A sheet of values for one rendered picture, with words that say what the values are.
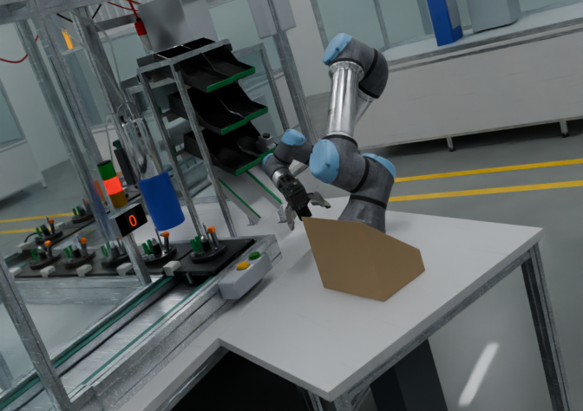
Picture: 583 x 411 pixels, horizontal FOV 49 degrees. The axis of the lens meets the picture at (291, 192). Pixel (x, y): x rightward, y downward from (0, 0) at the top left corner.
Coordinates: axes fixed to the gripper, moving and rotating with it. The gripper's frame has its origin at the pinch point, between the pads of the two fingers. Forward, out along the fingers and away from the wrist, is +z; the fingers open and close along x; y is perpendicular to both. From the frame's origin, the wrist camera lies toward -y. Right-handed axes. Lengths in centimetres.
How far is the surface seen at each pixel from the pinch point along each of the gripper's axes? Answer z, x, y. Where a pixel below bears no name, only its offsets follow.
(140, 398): 35, -67, 11
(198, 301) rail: 9.0, -44.3, 4.5
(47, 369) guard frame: 37, -77, 41
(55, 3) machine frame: -174, -44, 41
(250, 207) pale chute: -31.3, -14.9, -9.0
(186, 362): 27, -54, 5
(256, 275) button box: 2.6, -25.1, -5.9
